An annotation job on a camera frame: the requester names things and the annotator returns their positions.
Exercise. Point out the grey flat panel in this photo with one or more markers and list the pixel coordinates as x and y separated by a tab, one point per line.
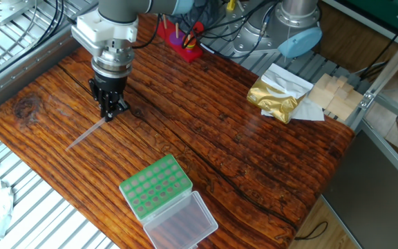
375	200

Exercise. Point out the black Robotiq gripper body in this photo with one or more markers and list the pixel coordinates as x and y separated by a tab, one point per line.
109	85

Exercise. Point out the glossy wood-grain board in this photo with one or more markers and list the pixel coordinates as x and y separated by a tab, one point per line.
202	145

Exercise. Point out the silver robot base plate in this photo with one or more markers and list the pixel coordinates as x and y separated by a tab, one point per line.
247	38

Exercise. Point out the red wooden peg toy base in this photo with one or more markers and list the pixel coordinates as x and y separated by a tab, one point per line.
185	55

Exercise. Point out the clear plastic box lid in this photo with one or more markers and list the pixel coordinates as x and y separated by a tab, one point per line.
181	224

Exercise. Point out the perforated aluminium plate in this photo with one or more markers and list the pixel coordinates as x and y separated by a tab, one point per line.
9	10

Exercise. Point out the gold tissue pack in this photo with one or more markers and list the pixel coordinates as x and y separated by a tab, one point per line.
271	100

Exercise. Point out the aluminium frame post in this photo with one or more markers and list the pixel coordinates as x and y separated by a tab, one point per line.
389	76

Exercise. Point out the wooden block puzzle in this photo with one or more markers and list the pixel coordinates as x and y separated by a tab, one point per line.
337	100

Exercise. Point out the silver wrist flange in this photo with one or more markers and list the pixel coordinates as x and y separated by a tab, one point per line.
112	64

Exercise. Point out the green pipette tip rack box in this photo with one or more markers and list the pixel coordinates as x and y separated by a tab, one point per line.
154	186

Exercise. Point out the white wrist adapter box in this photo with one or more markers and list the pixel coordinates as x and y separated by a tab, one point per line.
104	31

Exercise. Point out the clear large pipette tip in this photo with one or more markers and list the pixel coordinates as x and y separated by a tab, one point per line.
85	135

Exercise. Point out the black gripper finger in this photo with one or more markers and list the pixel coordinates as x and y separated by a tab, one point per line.
120	105
106	105

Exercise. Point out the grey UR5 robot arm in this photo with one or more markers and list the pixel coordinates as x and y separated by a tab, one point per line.
123	8

